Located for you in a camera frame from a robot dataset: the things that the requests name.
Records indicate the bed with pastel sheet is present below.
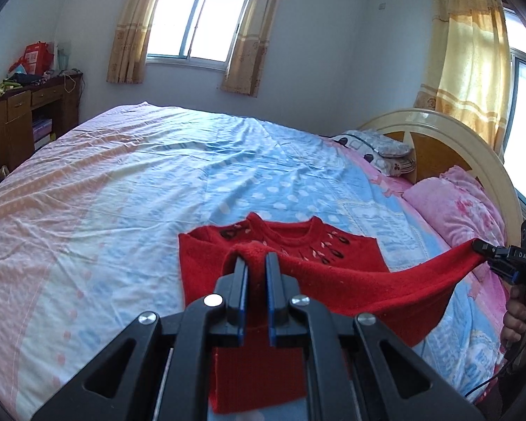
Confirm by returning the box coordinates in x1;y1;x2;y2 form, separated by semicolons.
0;102;510;418

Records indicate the patterned grey pillow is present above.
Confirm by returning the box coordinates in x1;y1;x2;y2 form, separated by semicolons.
332;136;416;177

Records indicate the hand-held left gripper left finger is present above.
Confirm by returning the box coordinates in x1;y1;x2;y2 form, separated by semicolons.
32;259;250;421

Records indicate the light blue bag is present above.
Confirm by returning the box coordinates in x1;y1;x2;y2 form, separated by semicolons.
54;43;72;72

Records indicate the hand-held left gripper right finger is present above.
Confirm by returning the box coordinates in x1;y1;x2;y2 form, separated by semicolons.
265;252;484;421

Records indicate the beige window curtain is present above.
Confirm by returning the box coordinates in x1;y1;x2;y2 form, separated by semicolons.
220;0;289;98
106;0;173;85

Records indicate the brown wooden desk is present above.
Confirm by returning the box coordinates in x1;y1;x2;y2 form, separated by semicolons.
0;72;85;177

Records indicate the blue patterned pillow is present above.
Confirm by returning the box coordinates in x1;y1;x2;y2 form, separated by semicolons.
341;129;416;159

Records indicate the black cable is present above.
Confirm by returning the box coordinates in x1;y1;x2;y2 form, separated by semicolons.
464;348;511;401

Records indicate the large yellow curtain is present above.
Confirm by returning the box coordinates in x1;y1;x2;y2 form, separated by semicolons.
413;0;514;155

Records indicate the pink towel blanket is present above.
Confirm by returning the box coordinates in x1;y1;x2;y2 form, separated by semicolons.
462;265;510;321

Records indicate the cream wooden headboard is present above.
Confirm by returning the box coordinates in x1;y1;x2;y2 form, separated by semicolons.
358;109;525;248

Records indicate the pink floral pillow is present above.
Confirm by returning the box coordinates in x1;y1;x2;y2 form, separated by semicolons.
401;165;508;252

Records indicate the person's right hand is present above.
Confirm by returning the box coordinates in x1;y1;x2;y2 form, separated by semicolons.
500;286;526;352

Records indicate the purple box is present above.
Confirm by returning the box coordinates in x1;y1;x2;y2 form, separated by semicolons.
31;118;54;151

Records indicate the red knitted sweater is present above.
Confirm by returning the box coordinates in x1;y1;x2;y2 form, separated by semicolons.
178;212;481;415

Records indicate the red gift bag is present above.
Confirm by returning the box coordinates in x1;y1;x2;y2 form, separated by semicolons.
19;41;55;76

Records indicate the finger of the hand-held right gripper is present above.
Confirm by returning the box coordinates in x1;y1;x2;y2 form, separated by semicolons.
472;238;510;261
486;259;522;286

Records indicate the sliding glass window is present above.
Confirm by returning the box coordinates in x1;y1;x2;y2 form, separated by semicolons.
146;0;264;72

